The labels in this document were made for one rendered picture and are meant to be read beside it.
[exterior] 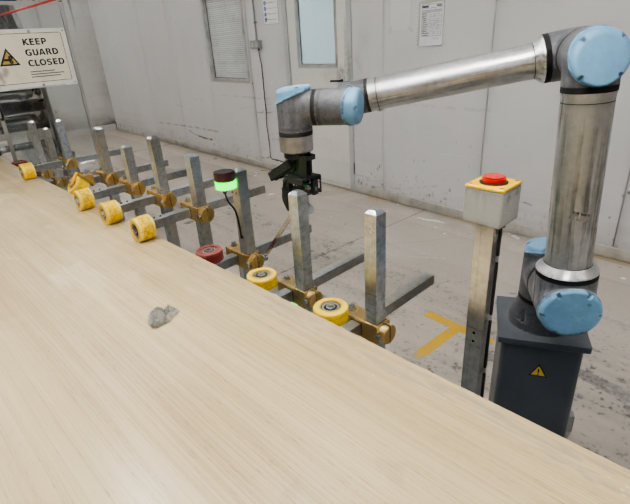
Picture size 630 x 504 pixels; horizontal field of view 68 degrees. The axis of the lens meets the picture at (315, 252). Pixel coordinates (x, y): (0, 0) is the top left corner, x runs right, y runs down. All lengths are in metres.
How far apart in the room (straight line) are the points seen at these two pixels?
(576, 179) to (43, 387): 1.21
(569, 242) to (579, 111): 0.31
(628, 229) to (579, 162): 2.39
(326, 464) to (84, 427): 0.41
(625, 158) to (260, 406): 3.01
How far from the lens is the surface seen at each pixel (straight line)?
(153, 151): 1.78
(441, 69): 1.31
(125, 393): 0.94
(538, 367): 1.64
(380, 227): 1.03
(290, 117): 1.22
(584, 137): 1.23
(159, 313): 1.13
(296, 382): 0.88
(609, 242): 3.67
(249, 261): 1.44
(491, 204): 0.84
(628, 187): 3.54
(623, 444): 2.23
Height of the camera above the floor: 1.47
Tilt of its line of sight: 25 degrees down
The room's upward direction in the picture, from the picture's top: 4 degrees counter-clockwise
